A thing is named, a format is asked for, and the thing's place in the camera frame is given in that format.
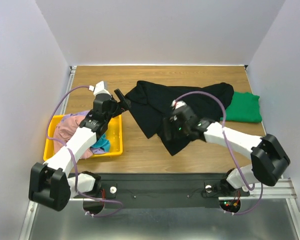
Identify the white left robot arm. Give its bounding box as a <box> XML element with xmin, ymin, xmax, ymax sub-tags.
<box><xmin>28</xmin><ymin>86</ymin><xmax>131</xmax><ymax>212</ymax></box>

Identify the teal t shirt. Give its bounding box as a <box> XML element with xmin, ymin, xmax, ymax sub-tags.
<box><xmin>90</xmin><ymin>134</ymin><xmax>111</xmax><ymax>155</ymax></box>

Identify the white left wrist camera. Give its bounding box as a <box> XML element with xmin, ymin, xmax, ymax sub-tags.
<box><xmin>88</xmin><ymin>81</ymin><xmax>110</xmax><ymax>96</ymax></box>

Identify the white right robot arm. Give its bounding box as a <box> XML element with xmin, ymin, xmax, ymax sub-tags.
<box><xmin>163</xmin><ymin>103</ymin><xmax>291</xmax><ymax>195</ymax></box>

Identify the yellow plastic bin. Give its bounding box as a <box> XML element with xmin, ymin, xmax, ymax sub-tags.
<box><xmin>43</xmin><ymin>115</ymin><xmax>123</xmax><ymax>161</ymax></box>

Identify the green folded t shirt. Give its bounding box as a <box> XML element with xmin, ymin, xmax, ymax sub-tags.
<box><xmin>225</xmin><ymin>92</ymin><xmax>262</xmax><ymax>123</ymax></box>

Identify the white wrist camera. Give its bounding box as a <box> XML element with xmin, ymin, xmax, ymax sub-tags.
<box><xmin>88</xmin><ymin>81</ymin><xmax>110</xmax><ymax>96</ymax></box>
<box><xmin>171</xmin><ymin>100</ymin><xmax>187</xmax><ymax>110</ymax></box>

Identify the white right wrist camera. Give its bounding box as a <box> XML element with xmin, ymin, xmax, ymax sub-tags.
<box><xmin>171</xmin><ymin>100</ymin><xmax>187</xmax><ymax>110</ymax></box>

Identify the aluminium frame rail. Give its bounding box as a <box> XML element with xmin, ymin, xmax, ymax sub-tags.
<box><xmin>27</xmin><ymin>177</ymin><xmax>298</xmax><ymax>213</ymax></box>

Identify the pink t shirt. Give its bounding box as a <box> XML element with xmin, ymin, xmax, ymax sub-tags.
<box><xmin>53</xmin><ymin>116</ymin><xmax>93</xmax><ymax>159</ymax></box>

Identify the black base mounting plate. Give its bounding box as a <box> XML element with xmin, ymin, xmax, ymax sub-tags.
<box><xmin>69</xmin><ymin>172</ymin><xmax>251</xmax><ymax>210</ymax></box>

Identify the lavender t shirt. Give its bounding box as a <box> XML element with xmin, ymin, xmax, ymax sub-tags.
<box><xmin>62</xmin><ymin>110</ymin><xmax>89</xmax><ymax>121</ymax></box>

